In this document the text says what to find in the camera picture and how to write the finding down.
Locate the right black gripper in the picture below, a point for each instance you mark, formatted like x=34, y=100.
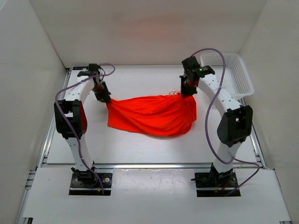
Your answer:
x=184, y=92

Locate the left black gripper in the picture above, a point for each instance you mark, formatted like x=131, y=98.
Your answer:
x=104, y=97

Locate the orange shorts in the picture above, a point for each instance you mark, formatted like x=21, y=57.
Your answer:
x=163, y=116

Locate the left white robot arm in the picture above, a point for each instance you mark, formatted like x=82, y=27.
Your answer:
x=71, y=121

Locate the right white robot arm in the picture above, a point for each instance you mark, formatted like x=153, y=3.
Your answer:
x=236, y=119

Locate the black label sticker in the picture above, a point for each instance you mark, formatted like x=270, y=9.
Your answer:
x=80, y=68

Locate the white plastic basket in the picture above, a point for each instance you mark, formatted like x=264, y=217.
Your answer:
x=236, y=79

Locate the left aluminium frame rail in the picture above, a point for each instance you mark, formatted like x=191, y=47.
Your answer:
x=41, y=155

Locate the front aluminium rail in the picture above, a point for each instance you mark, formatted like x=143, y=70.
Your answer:
x=151, y=165

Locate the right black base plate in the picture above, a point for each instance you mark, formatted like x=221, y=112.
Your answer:
x=207, y=187

